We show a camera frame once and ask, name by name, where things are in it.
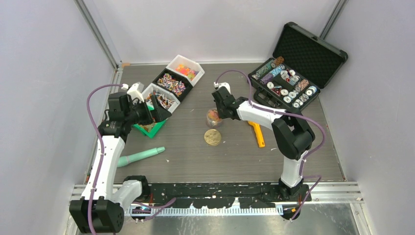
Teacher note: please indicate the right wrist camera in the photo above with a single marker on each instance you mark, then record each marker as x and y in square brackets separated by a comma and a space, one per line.
[225, 85]

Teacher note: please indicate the white bin with wrapped candies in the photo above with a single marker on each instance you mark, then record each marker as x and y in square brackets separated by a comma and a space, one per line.
[165, 98]

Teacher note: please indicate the green bin with candies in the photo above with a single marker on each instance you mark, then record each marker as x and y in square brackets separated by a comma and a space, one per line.
[150, 130]

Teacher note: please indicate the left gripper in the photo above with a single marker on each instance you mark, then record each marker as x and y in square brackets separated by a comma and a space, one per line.
[158, 114]

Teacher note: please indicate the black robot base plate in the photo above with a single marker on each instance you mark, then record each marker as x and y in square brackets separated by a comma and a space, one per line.
[222, 195]

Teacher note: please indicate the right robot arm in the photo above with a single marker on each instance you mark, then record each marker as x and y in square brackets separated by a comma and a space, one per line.
[293, 134]

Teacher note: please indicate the clear plastic jar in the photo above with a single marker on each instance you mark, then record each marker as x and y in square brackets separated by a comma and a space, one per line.
[213, 120]

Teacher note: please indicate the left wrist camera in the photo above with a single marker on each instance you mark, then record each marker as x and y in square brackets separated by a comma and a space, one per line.
[135, 92]

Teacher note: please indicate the white bin with gummy candies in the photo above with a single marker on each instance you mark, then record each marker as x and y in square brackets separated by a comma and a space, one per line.
[187, 68]

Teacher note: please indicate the mint green pen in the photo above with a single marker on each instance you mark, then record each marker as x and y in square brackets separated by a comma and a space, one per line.
[126, 160]

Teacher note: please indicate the black bin with lollipops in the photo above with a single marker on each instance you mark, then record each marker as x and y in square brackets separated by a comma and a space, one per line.
[174, 83]

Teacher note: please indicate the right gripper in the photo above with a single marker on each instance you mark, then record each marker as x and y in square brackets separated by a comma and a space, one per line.
[221, 115]

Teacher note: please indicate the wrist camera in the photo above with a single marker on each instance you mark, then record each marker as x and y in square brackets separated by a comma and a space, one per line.
[225, 85]
[135, 92]

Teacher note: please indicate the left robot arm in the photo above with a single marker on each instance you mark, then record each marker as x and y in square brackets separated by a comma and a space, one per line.
[100, 209]

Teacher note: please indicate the black poker chip case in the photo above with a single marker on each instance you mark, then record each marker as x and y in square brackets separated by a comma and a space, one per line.
[301, 65]

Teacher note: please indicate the orange plastic scoop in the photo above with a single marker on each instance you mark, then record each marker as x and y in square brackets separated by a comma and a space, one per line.
[258, 134]

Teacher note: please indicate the aluminium frame rail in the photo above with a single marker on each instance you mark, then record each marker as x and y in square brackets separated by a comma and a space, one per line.
[94, 21]

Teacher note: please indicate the gold jar lid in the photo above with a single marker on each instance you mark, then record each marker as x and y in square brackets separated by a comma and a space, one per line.
[212, 137]

